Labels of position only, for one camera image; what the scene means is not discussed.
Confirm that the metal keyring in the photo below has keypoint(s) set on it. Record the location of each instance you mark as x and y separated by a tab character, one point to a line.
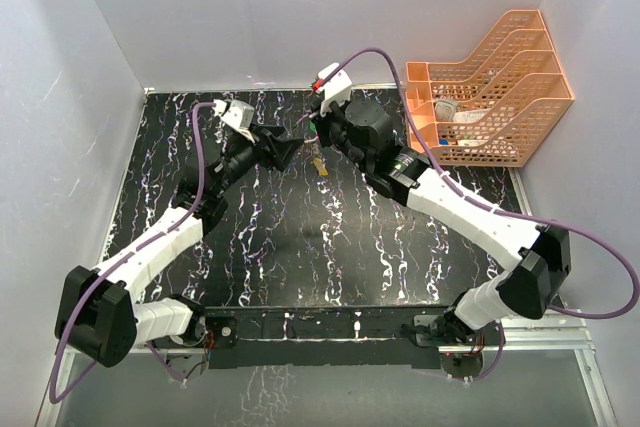
311	139

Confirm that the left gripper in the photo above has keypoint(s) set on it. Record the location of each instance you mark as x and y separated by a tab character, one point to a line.
267	137

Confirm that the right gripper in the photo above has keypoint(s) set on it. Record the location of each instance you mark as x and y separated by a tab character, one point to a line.
321	121

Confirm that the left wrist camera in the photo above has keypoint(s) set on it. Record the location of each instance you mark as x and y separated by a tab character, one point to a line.
238	116

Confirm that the key with yellow tag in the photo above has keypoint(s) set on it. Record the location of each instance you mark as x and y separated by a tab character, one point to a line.
320	166

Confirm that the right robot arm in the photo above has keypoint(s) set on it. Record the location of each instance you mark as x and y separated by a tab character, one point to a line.
535	260

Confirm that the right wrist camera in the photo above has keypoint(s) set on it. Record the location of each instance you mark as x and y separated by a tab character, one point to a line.
336	89

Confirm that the black base frame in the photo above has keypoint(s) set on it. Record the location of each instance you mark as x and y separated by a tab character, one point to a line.
334	336

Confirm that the papers in organizer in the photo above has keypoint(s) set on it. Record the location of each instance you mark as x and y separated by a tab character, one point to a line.
449	110

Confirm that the orange file organizer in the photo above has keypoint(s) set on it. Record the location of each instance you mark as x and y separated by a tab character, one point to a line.
514	72

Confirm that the aluminium rail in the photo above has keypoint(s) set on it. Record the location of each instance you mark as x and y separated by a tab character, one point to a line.
565	332

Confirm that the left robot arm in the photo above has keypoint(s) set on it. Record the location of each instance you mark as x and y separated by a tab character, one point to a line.
99	312

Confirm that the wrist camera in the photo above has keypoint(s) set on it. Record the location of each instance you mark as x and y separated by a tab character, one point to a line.
336	89
238	116

